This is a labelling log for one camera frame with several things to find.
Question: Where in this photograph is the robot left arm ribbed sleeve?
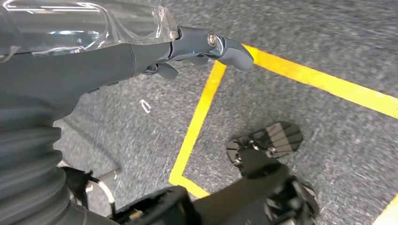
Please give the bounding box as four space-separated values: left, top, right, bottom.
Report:
0 91 120 225

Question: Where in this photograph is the yellow floor tape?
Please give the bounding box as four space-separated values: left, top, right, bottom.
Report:
168 44 398 199
371 194 398 225

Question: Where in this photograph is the white wire clip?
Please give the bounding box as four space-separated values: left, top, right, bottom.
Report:
139 99 152 114

